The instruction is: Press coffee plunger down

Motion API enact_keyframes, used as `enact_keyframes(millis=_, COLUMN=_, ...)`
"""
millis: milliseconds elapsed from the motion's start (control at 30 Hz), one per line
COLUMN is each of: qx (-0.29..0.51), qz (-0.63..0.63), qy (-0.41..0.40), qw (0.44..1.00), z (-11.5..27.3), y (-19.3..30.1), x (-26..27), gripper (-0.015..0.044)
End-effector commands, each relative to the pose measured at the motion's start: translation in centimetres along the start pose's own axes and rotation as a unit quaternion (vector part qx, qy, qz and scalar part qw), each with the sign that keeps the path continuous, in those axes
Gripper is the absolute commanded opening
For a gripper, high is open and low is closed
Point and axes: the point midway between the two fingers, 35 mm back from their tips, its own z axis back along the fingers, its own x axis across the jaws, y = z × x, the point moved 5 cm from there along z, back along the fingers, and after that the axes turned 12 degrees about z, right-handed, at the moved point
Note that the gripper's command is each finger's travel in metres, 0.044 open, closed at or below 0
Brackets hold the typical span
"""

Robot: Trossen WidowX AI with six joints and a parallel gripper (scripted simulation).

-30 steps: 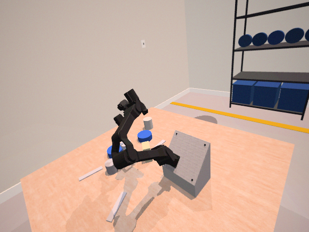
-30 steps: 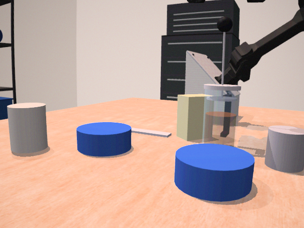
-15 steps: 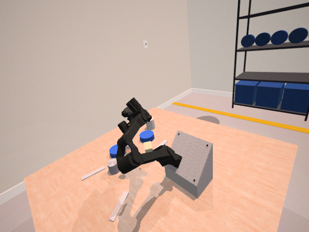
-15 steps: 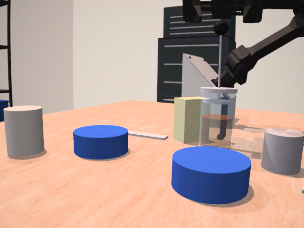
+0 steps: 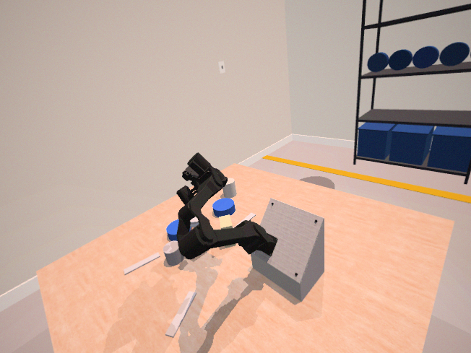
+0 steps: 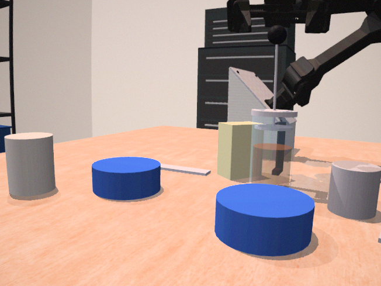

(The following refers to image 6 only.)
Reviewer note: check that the pale yellow rectangular block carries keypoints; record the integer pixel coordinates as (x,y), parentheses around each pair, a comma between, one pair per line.
(234,150)

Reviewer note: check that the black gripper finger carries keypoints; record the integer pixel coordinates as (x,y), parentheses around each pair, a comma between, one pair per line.
(315,16)
(242,18)

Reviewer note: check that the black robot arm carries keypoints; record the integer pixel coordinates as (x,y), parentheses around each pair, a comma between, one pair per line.
(303,75)

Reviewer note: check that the blue cylinder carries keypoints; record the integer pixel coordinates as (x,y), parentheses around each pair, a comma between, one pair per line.
(126,178)
(264,219)

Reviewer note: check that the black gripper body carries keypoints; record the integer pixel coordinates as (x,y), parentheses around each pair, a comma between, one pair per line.
(278,12)

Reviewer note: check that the glass coffee press with black knob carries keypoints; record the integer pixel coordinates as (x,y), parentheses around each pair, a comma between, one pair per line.
(273,134)

